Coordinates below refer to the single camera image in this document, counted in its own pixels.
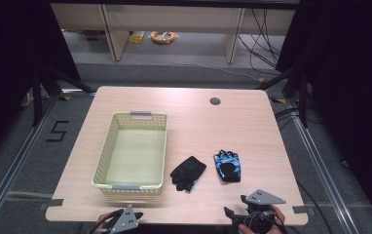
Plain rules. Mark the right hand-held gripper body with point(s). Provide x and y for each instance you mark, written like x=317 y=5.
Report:
x=262 y=203

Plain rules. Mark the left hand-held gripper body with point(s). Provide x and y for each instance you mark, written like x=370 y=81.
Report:
x=125 y=221

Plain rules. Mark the person's right hand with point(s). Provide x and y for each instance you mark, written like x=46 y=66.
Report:
x=278 y=216

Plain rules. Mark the person's left hand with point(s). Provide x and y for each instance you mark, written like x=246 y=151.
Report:
x=102 y=219

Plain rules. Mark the blue and black fingerless glove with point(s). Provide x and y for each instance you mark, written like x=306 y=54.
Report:
x=229 y=170

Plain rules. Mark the grey tape strip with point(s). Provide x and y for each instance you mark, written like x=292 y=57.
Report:
x=55 y=202
x=300 y=209

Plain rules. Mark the black metal stand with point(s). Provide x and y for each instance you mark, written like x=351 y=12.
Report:
x=38 y=97
x=302 y=97

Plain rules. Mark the dark curtain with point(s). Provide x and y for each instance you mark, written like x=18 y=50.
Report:
x=15 y=71
x=353 y=97

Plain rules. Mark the yellow packet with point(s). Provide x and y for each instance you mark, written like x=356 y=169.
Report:
x=137 y=37

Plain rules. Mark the aluminium floor rail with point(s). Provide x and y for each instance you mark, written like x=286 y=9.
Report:
x=323 y=175
x=18 y=159

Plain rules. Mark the white desk frame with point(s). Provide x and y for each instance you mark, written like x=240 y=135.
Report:
x=174 y=19

